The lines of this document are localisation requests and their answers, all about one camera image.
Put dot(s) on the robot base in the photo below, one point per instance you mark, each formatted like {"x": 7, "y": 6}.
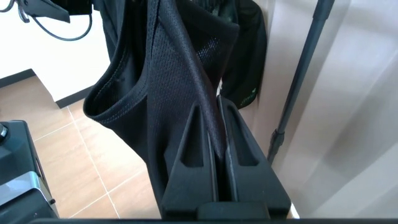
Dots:
{"x": 18, "y": 174}

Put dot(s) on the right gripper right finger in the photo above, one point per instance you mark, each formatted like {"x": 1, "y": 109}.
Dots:
{"x": 261, "y": 189}

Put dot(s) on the black garment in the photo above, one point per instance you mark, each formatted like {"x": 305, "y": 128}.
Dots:
{"x": 168, "y": 77}

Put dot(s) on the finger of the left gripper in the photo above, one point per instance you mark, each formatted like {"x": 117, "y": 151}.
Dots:
{"x": 46, "y": 9}

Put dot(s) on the beige curtain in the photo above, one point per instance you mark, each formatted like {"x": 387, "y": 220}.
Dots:
{"x": 342, "y": 109}

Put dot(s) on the black clothes rack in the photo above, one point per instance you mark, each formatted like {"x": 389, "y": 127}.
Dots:
{"x": 298, "y": 77}

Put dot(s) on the black shorts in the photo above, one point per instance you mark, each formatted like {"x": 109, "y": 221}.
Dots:
{"x": 248, "y": 62}

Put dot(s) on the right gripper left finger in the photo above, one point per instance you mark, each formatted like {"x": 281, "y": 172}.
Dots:
{"x": 186, "y": 186}

